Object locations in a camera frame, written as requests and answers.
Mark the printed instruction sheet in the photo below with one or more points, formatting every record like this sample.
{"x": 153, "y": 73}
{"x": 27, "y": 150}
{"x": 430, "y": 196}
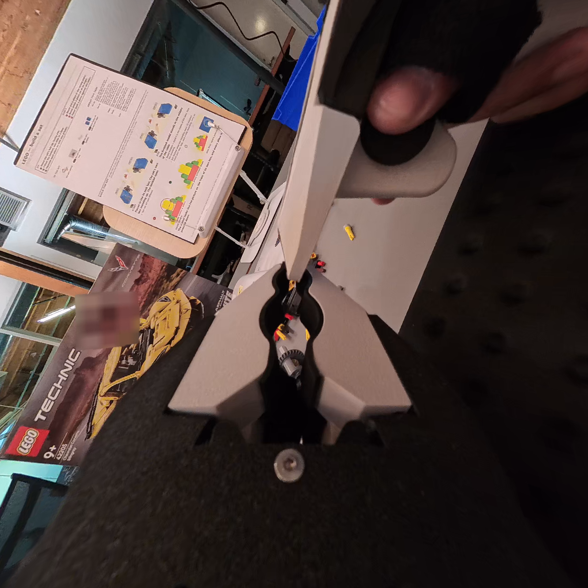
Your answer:
{"x": 128, "y": 147}

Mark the toy car set box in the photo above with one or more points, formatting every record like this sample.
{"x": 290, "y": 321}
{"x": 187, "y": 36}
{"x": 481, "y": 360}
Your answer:
{"x": 160, "y": 321}

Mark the person's right hand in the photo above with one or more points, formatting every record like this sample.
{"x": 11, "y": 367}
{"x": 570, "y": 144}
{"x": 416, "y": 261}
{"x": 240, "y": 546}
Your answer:
{"x": 409, "y": 99}

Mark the wooden pillar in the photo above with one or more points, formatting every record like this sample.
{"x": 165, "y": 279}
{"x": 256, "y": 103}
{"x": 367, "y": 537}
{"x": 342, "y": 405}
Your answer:
{"x": 27, "y": 46}

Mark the wall air vent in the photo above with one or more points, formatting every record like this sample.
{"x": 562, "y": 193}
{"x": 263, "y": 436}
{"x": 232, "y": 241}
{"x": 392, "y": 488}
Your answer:
{"x": 11, "y": 209}

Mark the blue plastic bin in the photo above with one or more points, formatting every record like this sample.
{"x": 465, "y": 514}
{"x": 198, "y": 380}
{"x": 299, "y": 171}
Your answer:
{"x": 294, "y": 87}

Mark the black dimpled mat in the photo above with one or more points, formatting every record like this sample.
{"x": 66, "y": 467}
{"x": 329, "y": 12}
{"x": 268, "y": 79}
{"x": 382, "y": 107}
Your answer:
{"x": 505, "y": 321}

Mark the silver flexible duct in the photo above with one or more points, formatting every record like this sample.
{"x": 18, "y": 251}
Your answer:
{"x": 87, "y": 227}

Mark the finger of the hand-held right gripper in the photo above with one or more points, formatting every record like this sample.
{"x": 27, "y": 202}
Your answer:
{"x": 317, "y": 174}

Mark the building instruction booklet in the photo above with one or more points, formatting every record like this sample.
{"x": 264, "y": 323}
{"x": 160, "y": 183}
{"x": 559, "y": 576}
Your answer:
{"x": 250, "y": 282}

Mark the black toy gear assembly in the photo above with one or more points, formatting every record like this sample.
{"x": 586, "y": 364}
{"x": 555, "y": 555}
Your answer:
{"x": 291, "y": 301}

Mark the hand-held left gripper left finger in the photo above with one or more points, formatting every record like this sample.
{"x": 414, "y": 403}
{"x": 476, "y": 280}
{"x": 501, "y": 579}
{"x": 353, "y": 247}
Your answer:
{"x": 220, "y": 363}

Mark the uncapped yellow toy pin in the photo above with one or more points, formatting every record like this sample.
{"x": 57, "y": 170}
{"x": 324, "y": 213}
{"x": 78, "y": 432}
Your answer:
{"x": 349, "y": 231}

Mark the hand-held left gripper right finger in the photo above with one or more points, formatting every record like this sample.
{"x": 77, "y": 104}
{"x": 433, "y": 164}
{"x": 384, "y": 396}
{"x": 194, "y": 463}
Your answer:
{"x": 353, "y": 363}

